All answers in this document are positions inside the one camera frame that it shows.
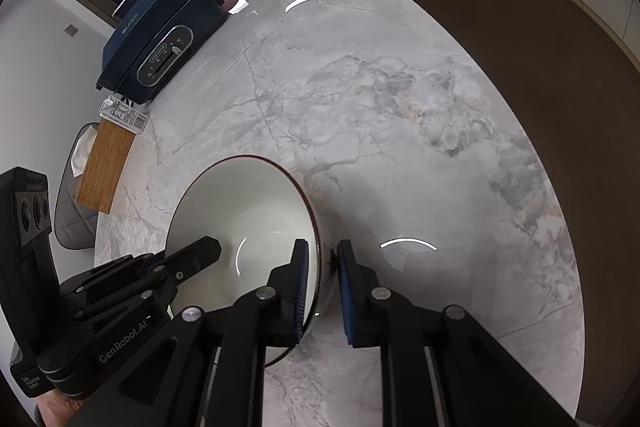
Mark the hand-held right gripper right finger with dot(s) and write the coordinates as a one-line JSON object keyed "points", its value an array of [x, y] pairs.
{"points": [[346, 302]]}

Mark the white tissue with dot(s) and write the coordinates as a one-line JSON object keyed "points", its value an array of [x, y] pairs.
{"points": [[82, 152]]}

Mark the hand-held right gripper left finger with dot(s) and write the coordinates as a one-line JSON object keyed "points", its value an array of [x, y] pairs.
{"points": [[300, 292]]}

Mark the wall switch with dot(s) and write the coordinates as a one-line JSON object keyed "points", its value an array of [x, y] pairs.
{"points": [[71, 30]]}

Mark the clear labelled packet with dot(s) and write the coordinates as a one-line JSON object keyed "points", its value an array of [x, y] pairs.
{"points": [[125, 114]]}

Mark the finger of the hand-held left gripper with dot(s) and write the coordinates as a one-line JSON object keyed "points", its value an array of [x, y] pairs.
{"points": [[195, 257]]}

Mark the grey quilted chair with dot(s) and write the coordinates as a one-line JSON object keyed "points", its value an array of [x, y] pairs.
{"points": [[70, 222]]}

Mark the wooden tissue box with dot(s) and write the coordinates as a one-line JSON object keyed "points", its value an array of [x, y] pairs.
{"points": [[102, 167]]}

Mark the floral bowl with dark rim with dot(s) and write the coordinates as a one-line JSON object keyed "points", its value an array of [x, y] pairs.
{"points": [[235, 212]]}

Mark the navy blue kitchen appliance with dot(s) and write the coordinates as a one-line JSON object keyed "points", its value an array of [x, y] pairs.
{"points": [[160, 42]]}

